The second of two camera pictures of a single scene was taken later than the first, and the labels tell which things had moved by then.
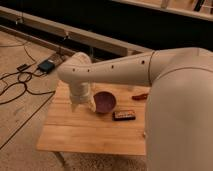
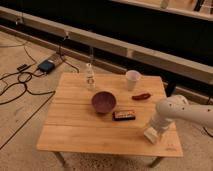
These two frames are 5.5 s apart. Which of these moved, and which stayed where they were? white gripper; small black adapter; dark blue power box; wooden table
Moved: white gripper
Stayed: wooden table; small black adapter; dark blue power box
